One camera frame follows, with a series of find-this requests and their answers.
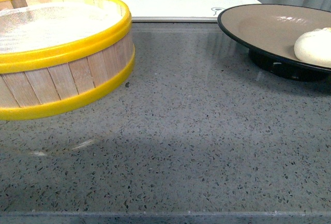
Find black and tan plate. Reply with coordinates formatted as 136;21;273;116
217;4;330;82

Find white steamed bun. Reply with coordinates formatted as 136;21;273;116
294;27;330;67

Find white rectangular tray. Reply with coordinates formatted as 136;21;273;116
121;0;260;23

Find yellow rimmed bamboo steamer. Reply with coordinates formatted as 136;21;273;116
1;0;135;121

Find white mesh steamer cloth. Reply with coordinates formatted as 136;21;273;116
1;2;122;54

